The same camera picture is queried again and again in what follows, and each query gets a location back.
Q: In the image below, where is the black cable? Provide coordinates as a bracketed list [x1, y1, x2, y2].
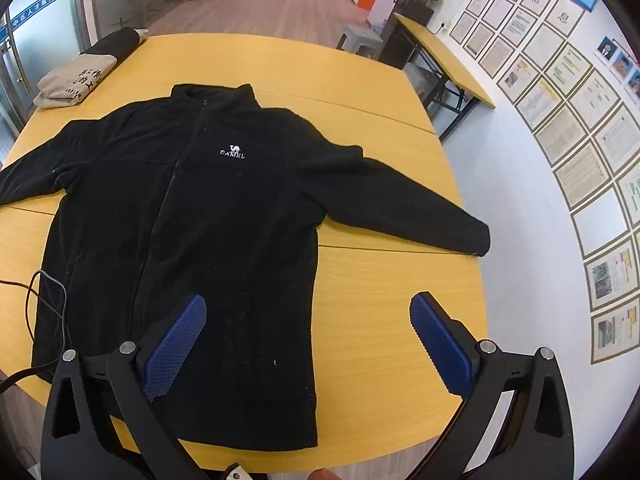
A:
[0, 270, 69, 396]

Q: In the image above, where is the black fleece jacket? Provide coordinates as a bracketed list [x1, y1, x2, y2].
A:
[0, 82, 492, 453]

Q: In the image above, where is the beige and black garment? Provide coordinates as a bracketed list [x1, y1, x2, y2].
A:
[32, 27, 148, 110]

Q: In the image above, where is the yellow-top folding table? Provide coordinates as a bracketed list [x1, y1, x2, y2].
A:
[385, 12, 497, 141]

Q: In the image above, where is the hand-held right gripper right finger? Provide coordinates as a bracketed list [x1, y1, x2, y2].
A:
[405, 291, 574, 480]

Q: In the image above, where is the frosted glass door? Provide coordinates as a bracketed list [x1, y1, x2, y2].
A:
[0, 0, 146, 136]

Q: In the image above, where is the wall of framed notices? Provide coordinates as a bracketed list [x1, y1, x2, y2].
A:
[449, 0, 640, 366]

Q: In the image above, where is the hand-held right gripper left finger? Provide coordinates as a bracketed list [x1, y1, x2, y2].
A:
[41, 294, 208, 480]

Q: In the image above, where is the grey plastic stool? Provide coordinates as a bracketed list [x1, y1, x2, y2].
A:
[336, 27, 385, 58]

